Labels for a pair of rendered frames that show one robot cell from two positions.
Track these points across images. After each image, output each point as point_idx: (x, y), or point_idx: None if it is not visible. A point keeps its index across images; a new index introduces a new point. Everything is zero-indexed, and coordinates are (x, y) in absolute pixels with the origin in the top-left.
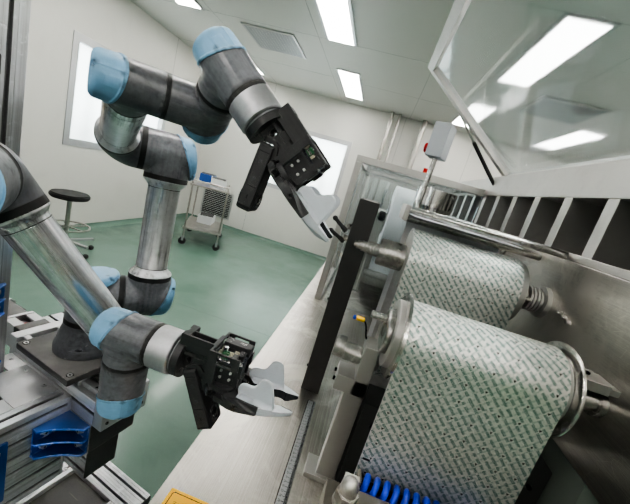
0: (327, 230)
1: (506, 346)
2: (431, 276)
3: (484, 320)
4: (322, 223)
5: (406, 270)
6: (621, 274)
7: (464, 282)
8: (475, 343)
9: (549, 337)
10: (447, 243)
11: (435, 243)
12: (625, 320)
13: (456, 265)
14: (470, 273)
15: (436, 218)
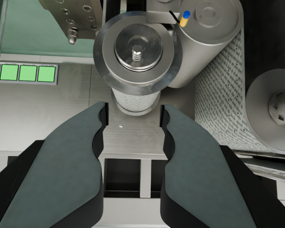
0: (159, 120)
1: (121, 100)
2: (225, 108)
3: (200, 97)
4: (165, 132)
5: (240, 101)
6: (159, 156)
7: (211, 117)
8: (115, 92)
9: (186, 108)
10: (241, 146)
11: (244, 143)
12: (143, 136)
13: (219, 129)
14: (211, 126)
15: (267, 173)
